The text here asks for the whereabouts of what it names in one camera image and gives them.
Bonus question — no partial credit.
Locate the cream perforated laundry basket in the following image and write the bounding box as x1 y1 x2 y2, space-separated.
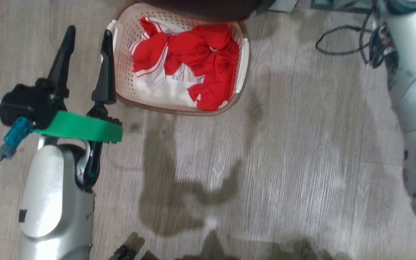
105 2 251 117

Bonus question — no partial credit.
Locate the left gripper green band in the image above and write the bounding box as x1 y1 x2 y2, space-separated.
34 25 124 144

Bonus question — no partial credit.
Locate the plain red garment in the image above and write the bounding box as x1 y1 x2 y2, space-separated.
165 23 240 111

